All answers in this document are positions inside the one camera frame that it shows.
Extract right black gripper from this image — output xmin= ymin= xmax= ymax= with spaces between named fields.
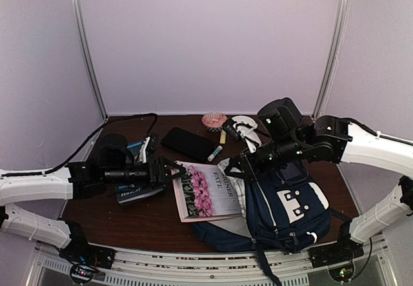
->
xmin=224 ymin=136 xmax=306 ymax=185

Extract white book pink flowers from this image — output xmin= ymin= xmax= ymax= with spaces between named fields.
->
xmin=173 ymin=161 xmax=241 ymax=223

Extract navy blue student backpack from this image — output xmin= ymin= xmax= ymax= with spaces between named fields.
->
xmin=191 ymin=161 xmax=350 ymax=285

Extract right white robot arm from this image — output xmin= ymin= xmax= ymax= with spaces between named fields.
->
xmin=223 ymin=97 xmax=412 ymax=261

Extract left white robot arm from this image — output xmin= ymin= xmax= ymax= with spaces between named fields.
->
xmin=1 ymin=121 xmax=186 ymax=263

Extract white green glue stick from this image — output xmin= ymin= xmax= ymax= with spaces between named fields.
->
xmin=207 ymin=145 xmax=223 ymax=162

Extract yellow highlighter marker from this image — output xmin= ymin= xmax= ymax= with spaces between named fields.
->
xmin=219 ymin=130 xmax=227 ymax=145

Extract black rectangular case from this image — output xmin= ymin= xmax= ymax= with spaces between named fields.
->
xmin=161 ymin=127 xmax=216 ymax=162

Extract white ceramic bowl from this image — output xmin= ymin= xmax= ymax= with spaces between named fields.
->
xmin=231 ymin=115 xmax=258 ymax=128

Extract dark blue Humor book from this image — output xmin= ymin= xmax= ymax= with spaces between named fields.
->
xmin=115 ymin=141 xmax=165 ymax=205

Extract red patterned small bowl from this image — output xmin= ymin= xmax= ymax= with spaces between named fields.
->
xmin=201 ymin=112 xmax=228 ymax=132

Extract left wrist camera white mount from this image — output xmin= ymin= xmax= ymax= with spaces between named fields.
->
xmin=136 ymin=132 xmax=159 ymax=163

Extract front aluminium rail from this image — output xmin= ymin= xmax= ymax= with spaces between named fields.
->
xmin=24 ymin=234 xmax=398 ymax=285

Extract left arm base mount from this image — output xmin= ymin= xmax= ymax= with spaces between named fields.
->
xmin=55 ymin=244 xmax=116 ymax=285

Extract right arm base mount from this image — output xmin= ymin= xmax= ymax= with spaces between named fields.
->
xmin=308 ymin=241 xmax=364 ymax=283

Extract right aluminium frame post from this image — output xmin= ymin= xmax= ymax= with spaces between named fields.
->
xmin=311 ymin=0 xmax=350 ymax=120

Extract aluminium frame post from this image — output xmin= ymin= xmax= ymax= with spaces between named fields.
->
xmin=311 ymin=0 xmax=350 ymax=120
xmin=71 ymin=0 xmax=108 ymax=119

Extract left aluminium frame post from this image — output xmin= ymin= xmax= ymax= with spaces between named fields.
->
xmin=71 ymin=0 xmax=108 ymax=119

